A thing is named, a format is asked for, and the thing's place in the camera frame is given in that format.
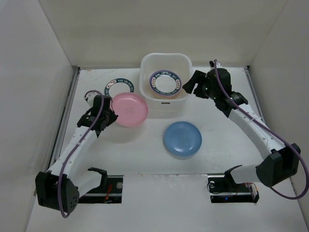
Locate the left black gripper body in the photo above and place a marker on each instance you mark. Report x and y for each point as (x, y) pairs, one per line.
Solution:
(111, 116)

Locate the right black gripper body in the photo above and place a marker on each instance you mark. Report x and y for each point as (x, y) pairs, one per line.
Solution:
(196, 83)

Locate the pink plate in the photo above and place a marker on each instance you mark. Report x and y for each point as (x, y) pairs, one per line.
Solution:
(164, 95)
(132, 110)

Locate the purple plate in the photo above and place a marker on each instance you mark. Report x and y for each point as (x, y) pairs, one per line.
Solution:
(150, 82)

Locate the cream plate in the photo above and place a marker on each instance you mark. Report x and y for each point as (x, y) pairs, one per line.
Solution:
(165, 97)

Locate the blue plate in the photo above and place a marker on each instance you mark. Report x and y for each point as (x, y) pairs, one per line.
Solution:
(182, 139)

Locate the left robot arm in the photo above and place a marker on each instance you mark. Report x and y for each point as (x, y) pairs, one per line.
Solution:
(70, 177)

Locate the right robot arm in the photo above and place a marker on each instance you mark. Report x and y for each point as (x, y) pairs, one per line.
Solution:
(279, 160)

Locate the white plastic bin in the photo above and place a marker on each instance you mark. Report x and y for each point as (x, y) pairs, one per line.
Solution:
(165, 73)

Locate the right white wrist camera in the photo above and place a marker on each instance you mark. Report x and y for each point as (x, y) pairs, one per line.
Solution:
(215, 64)

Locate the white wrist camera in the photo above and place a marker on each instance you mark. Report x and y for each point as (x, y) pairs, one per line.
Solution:
(215, 64)
(89, 97)

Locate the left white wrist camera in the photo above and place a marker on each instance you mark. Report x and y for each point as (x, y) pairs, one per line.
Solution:
(89, 97)

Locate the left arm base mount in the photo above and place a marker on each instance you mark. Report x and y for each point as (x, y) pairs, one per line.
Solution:
(109, 193)

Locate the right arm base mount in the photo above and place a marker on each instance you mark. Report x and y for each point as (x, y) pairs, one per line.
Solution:
(224, 190)

